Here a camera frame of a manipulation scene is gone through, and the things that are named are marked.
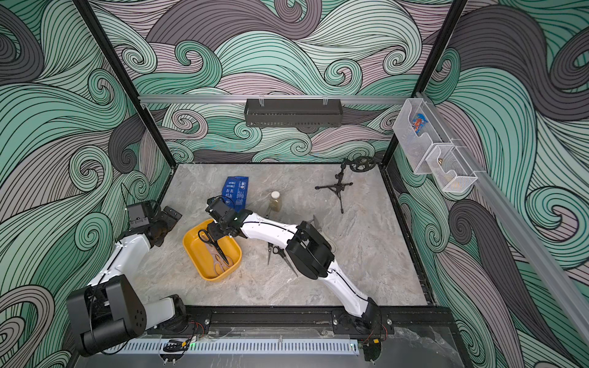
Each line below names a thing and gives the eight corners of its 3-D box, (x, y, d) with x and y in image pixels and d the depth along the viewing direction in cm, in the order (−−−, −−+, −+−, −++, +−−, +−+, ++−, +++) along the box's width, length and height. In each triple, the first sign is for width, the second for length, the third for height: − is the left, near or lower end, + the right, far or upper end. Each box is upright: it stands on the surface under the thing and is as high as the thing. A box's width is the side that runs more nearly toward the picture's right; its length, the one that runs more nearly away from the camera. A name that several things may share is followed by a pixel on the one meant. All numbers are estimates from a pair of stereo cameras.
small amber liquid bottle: (271, 212, 103) (270, 198, 95) (272, 205, 106) (270, 191, 98) (280, 212, 103) (280, 198, 95) (281, 205, 106) (280, 191, 98)
